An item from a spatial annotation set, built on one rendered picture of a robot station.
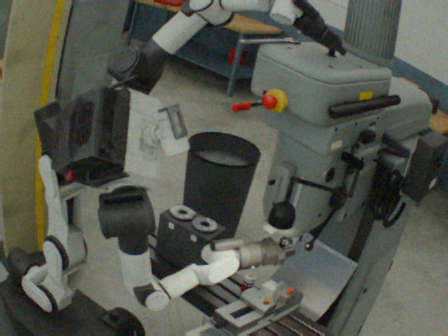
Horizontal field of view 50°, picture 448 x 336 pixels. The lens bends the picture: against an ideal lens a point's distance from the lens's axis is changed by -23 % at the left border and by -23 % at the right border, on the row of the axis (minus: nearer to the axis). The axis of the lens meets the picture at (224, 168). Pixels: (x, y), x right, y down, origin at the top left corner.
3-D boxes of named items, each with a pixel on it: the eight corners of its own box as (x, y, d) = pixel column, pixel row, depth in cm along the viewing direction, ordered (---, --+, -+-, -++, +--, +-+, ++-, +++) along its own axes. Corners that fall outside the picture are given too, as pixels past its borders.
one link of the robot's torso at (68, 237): (43, 262, 194) (32, 151, 175) (68, 247, 208) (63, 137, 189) (67, 280, 187) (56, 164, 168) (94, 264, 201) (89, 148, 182)
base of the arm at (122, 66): (99, 83, 158) (127, 86, 153) (115, 44, 159) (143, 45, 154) (125, 94, 172) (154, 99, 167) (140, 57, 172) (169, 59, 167)
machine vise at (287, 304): (236, 341, 182) (243, 322, 178) (208, 320, 191) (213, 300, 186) (301, 308, 206) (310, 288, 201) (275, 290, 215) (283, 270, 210)
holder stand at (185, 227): (200, 279, 214) (209, 237, 205) (154, 252, 224) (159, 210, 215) (218, 267, 224) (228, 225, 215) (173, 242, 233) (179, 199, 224)
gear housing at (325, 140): (325, 159, 154) (333, 126, 149) (258, 121, 168) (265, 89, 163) (376, 140, 177) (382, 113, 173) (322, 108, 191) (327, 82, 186)
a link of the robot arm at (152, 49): (143, 31, 157) (111, 64, 160) (157, 46, 154) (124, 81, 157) (162, 42, 168) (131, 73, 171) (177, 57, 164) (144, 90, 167)
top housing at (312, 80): (316, 132, 142) (327, 74, 135) (239, 91, 157) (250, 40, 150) (388, 113, 175) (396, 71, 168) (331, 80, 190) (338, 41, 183)
